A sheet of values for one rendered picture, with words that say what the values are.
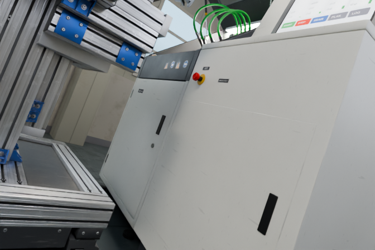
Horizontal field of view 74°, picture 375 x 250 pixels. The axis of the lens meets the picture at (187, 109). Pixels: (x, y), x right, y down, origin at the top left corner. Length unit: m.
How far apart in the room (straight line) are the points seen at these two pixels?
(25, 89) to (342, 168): 1.07
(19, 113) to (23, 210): 0.38
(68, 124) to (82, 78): 0.49
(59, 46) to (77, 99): 1.81
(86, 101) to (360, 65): 2.55
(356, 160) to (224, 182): 0.36
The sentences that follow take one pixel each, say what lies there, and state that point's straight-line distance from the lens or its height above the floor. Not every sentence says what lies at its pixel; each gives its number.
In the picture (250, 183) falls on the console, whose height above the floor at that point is 0.50.
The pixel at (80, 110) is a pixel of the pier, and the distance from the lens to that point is 2.88.
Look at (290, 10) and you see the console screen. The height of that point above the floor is 1.29.
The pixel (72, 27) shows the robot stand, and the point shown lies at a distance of 0.99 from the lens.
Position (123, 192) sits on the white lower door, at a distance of 1.44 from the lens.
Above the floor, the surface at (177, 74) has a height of 0.82.
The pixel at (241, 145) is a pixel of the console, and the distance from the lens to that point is 0.80.
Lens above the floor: 0.58
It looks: 4 degrees up
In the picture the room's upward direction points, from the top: 20 degrees clockwise
